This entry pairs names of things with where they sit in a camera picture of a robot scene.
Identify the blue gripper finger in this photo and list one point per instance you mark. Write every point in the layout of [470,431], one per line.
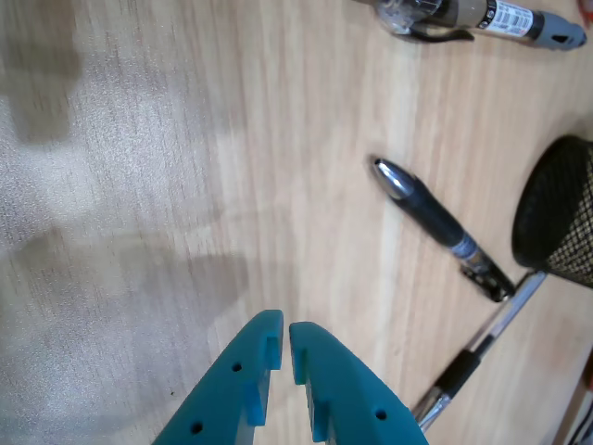
[222,394]
[352,398]

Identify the black pen with chrome tip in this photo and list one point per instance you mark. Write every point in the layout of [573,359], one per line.
[435,218]

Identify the clear pen with grey grip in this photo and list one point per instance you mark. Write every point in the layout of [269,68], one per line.
[505,18]

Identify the clear pen with black grip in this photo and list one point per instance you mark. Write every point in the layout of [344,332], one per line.
[463,366]

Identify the black mesh pen holder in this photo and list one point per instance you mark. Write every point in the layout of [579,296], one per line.
[542,208]

